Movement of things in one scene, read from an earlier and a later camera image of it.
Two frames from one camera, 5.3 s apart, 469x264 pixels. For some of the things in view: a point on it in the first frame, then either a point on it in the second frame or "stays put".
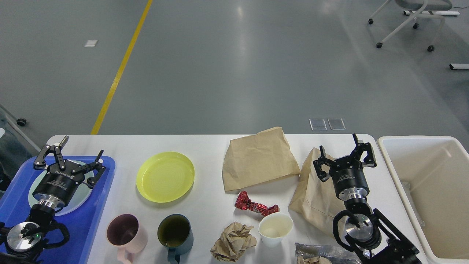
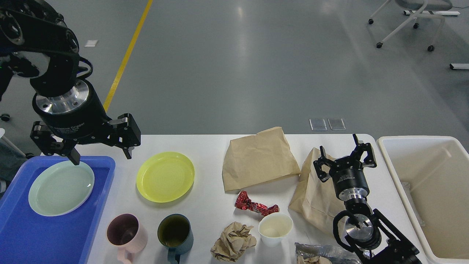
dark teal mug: x=175 y=232 stays put
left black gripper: x=56 y=187 to x=77 y=117
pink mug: x=124 y=233 stays put
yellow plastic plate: x=165 y=177 stays put
